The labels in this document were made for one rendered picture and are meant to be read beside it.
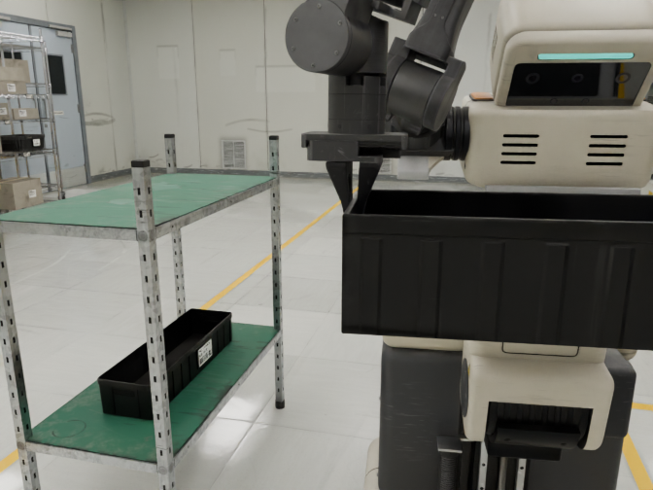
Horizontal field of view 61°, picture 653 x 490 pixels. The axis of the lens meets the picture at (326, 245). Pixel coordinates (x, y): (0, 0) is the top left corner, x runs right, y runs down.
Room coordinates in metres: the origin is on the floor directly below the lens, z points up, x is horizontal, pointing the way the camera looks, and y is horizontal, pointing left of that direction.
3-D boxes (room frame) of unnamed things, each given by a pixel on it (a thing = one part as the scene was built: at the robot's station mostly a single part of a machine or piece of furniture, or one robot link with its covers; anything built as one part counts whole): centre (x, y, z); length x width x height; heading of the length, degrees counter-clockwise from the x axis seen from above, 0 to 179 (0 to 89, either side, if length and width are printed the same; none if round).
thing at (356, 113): (0.57, -0.03, 1.21); 0.10 x 0.07 x 0.07; 82
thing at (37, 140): (5.51, 2.99, 0.82); 0.40 x 0.30 x 0.14; 172
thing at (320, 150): (0.57, -0.02, 1.14); 0.07 x 0.07 x 0.09; 82
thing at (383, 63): (0.56, -0.03, 1.27); 0.07 x 0.06 x 0.07; 156
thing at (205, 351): (1.69, 0.50, 0.41); 0.57 x 0.17 x 0.11; 166
